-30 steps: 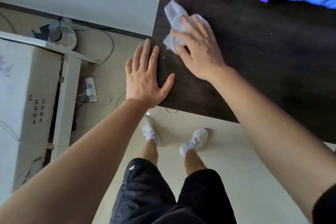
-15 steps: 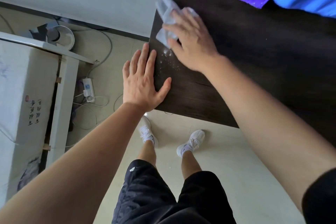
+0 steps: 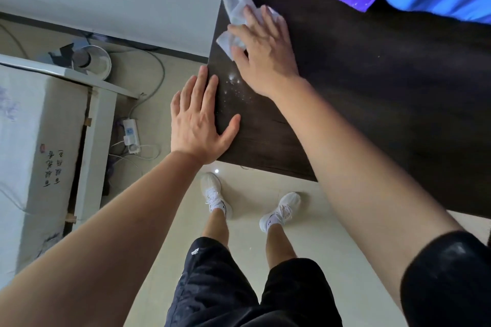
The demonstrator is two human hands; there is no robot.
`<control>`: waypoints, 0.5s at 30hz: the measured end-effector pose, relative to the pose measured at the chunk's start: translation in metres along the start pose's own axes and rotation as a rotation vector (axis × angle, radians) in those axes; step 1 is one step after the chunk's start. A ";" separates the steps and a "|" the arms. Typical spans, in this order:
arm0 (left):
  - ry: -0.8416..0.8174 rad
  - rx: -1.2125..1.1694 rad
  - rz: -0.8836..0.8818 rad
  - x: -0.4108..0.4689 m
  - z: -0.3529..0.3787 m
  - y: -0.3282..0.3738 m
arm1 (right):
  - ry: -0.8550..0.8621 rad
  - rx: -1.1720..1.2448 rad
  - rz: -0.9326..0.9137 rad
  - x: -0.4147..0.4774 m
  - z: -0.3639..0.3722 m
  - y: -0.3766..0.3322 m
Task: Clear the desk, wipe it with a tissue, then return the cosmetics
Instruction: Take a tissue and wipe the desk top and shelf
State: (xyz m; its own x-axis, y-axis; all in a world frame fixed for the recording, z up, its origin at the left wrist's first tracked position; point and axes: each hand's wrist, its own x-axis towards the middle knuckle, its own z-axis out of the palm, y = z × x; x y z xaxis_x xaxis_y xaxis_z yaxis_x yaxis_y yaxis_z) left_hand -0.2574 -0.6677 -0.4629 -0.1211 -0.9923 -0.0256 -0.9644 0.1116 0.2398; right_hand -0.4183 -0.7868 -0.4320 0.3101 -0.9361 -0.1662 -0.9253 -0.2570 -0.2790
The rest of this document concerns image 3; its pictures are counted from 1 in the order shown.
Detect person's right hand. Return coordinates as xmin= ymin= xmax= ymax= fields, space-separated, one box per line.
xmin=227 ymin=5 xmax=302 ymax=100

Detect person's left hand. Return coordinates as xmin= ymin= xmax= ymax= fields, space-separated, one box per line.
xmin=170 ymin=65 xmax=242 ymax=166

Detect white tissue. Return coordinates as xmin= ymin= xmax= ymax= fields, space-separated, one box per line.
xmin=215 ymin=0 xmax=281 ymax=62

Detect person's right forearm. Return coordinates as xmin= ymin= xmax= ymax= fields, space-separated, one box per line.
xmin=270 ymin=77 xmax=465 ymax=308

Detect person's left forearm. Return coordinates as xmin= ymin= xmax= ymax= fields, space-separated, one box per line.
xmin=0 ymin=150 xmax=204 ymax=327

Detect person's white left shoe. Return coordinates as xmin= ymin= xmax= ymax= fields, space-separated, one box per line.
xmin=199 ymin=172 xmax=234 ymax=221

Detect person's white shoe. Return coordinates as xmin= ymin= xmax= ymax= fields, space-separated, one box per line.
xmin=259 ymin=192 xmax=302 ymax=233
xmin=199 ymin=172 xmax=234 ymax=221

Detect person's left leg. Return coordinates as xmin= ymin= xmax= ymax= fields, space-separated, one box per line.
xmin=202 ymin=207 xmax=230 ymax=251

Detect person's leg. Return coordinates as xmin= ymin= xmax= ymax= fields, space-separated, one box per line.
xmin=265 ymin=223 xmax=298 ymax=270
xmin=202 ymin=207 xmax=230 ymax=251

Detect person's white right shoe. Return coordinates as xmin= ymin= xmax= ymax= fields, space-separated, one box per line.
xmin=259 ymin=192 xmax=302 ymax=233

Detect person's right leg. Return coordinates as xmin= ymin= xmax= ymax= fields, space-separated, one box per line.
xmin=265 ymin=223 xmax=298 ymax=270

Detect white charger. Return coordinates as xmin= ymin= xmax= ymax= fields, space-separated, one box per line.
xmin=122 ymin=119 xmax=141 ymax=155

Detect dark wooden table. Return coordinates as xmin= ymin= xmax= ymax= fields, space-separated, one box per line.
xmin=207 ymin=0 xmax=491 ymax=219

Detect black shorts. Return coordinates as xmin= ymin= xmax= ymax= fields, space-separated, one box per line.
xmin=164 ymin=237 xmax=343 ymax=327

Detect black shirt sleeve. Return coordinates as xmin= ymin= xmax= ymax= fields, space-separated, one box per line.
xmin=400 ymin=230 xmax=491 ymax=327

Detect white cable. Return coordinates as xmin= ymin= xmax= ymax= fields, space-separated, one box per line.
xmin=107 ymin=46 xmax=166 ymax=170

